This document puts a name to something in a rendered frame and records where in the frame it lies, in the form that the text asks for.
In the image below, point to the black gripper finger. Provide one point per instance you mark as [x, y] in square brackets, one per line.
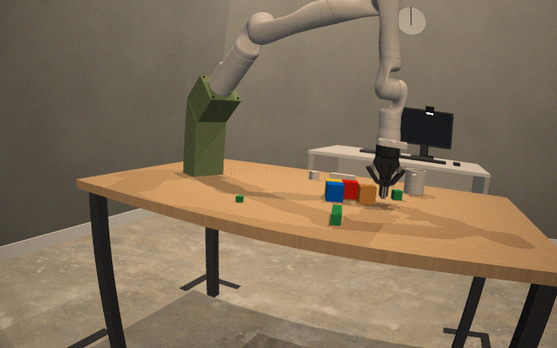
[388, 182]
[381, 179]

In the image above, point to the grey mug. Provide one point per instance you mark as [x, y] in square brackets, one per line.
[417, 178]

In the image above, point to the blue cube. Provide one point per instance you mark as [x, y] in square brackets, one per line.
[335, 191]

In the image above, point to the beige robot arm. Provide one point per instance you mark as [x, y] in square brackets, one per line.
[262, 29]

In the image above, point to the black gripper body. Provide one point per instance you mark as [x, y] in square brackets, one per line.
[383, 154]

